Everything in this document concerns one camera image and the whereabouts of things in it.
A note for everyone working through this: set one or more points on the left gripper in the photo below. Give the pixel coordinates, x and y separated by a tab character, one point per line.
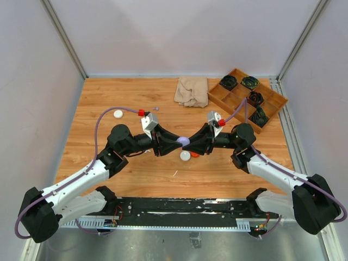
164	148

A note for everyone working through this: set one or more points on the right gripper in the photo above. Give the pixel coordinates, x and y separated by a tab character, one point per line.
203	141

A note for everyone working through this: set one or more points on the orange round case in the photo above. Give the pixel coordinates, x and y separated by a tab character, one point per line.
195	155

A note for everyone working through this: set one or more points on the purple round case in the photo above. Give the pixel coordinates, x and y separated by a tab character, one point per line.
183	141

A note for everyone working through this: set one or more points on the white earbud charging case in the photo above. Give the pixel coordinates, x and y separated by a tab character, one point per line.
185	156

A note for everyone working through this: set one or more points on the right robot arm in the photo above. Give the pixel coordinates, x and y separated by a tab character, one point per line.
306	199

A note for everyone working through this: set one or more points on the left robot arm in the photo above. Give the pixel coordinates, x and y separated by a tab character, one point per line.
43	211

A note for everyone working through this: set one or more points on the white round case far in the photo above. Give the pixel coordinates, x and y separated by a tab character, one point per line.
118	114

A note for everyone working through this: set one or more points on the beige folded cloth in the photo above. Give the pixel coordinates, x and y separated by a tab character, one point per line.
192	91

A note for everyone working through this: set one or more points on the dark rolled sock bottom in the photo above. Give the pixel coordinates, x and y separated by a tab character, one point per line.
259	117

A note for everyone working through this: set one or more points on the wooden compartment tray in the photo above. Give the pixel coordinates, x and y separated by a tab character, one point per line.
236	100

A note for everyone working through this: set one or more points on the dark rolled sock top-left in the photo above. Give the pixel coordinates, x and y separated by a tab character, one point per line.
228	82

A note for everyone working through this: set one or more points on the dark rolled sock middle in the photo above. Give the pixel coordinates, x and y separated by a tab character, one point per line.
255	99

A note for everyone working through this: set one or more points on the dark rolled sock top-right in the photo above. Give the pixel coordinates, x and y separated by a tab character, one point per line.
250	82

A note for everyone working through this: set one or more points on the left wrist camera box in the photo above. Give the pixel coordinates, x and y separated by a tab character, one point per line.
149	123

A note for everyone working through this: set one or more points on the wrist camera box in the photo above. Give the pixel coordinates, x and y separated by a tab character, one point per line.
149	123
213	120

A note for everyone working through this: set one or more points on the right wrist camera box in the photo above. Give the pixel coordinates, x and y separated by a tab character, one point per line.
213	120

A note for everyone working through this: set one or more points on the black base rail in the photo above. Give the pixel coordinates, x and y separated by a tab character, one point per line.
177	213

